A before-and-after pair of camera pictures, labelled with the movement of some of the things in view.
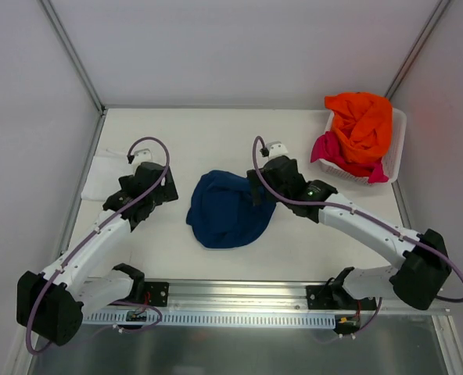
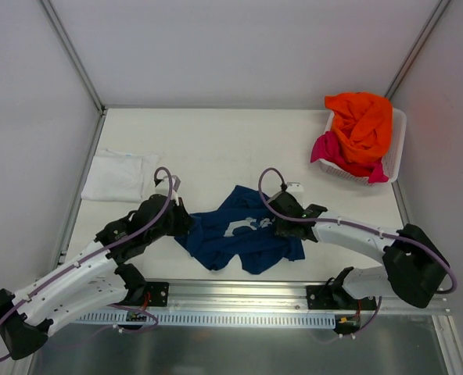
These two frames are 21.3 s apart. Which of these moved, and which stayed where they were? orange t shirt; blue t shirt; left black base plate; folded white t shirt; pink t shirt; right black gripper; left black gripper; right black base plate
Moved: right black gripper; blue t shirt; left black gripper
Stayed: left black base plate; orange t shirt; folded white t shirt; pink t shirt; right black base plate
